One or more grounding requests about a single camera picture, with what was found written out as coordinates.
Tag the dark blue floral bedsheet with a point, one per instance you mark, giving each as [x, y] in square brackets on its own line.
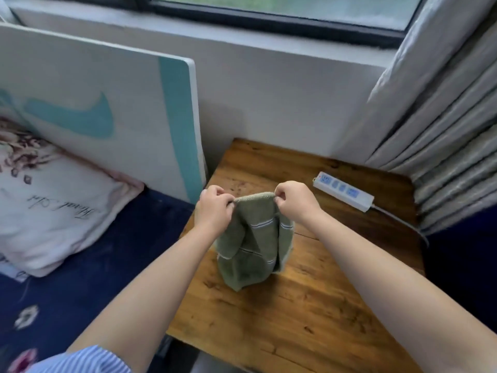
[89, 275]

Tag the person's left forearm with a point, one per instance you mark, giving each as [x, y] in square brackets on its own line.
[147, 302]

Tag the person's right thumb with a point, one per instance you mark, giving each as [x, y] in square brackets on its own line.
[280, 203]

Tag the person's right forearm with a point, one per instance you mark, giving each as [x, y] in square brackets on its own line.
[403, 299]

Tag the green striped towel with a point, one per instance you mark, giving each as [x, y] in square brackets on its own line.
[252, 244]

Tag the person's right hand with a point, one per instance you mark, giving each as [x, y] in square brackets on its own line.
[299, 201]

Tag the blue striped shirt sleeve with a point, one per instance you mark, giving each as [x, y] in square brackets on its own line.
[81, 361]

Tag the wooden side table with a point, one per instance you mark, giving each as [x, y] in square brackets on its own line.
[303, 268]

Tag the white floral pillow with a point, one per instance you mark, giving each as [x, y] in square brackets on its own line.
[54, 198]

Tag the black window frame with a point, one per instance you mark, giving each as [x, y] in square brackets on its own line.
[248, 15]

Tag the person's left hand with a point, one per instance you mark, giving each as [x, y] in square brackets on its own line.
[211, 213]

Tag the grey curtain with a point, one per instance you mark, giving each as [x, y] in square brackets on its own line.
[442, 120]

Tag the white power strip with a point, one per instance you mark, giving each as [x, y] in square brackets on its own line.
[343, 191]

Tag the person's left thumb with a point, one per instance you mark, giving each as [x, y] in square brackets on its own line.
[230, 211]

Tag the white teal headboard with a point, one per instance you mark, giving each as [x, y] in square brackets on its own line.
[116, 108]

